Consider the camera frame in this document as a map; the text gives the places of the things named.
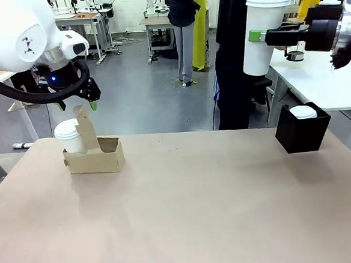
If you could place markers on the black round container silver rim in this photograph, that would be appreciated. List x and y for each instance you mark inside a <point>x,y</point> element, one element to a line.
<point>295,57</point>

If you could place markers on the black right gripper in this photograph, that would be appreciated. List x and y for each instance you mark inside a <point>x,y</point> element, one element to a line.
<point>322,35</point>

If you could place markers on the large white side table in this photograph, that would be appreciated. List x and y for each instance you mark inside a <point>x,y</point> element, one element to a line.
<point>310,80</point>

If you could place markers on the brown cardboard cup carrier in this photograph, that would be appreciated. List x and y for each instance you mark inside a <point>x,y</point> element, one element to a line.
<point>105,163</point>

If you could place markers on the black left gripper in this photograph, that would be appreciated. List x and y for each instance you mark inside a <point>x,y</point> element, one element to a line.
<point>66,78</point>

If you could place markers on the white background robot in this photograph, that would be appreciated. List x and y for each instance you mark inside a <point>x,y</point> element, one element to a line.
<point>154,0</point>

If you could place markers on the person in black Nike hoodie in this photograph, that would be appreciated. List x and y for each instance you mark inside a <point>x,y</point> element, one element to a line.
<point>230,58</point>

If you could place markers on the person in dark plaid shirt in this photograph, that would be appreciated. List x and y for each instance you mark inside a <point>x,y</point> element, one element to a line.
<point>182,10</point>

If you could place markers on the small white lidded paper cup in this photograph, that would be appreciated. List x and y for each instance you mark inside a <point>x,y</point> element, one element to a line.
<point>303,112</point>
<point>70,141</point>

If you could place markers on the yellow garment on mannequin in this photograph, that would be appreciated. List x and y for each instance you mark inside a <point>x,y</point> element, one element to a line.
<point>200,30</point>

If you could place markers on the black chair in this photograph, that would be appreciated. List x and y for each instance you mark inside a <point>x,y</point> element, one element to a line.
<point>263,89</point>

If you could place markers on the grey table with robot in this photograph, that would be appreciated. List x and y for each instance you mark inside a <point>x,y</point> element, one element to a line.
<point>155,20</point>

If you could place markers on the tall white lidded paper cup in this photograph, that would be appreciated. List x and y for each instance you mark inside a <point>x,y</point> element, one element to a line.
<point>257,56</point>

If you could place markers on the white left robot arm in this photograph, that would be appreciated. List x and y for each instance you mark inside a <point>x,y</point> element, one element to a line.
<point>5,29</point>

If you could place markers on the white table with red items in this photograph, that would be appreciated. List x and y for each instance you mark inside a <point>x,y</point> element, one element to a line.
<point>74,19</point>

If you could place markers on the black square box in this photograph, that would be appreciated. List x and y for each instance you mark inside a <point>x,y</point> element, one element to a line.
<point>302,137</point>

